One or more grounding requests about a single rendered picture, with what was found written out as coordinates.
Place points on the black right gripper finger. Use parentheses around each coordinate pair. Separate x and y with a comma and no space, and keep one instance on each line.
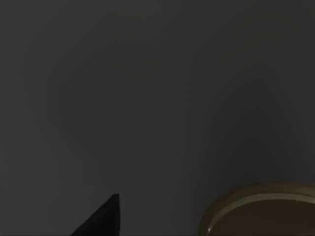
(107,218)

